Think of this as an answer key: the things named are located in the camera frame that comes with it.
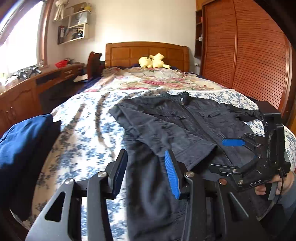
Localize wooden chair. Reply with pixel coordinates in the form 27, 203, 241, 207
86, 51, 105, 80

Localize pink floral quilt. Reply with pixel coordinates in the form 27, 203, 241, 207
85, 67, 224, 92

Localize red basket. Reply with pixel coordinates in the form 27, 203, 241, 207
55, 59, 68, 68

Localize wooden headboard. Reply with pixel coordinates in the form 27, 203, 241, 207
105, 42, 190, 72

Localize blue floral bed sheet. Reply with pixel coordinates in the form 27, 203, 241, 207
21, 89, 296, 241

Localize grey sleeve forearm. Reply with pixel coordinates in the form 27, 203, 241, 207
279, 183, 296, 219

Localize black cable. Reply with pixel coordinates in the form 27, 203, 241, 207
265, 129, 286, 202

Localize white wall shelf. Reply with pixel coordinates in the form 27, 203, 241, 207
53, 1, 92, 45

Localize wooden louvered wardrobe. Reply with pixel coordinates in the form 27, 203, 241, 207
196, 1, 295, 121

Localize yellow plush toy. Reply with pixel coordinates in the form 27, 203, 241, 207
138, 53, 171, 69

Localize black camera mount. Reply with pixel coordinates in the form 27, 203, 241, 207
256, 101, 285, 169

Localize wooden desk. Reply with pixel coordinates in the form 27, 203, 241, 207
1, 63, 85, 135

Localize person's right hand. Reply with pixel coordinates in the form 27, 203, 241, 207
254, 171, 295, 196

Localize blue folded cloth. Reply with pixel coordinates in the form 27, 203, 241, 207
1, 114, 61, 221

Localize dark navy jacket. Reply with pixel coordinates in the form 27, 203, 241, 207
109, 92, 259, 240

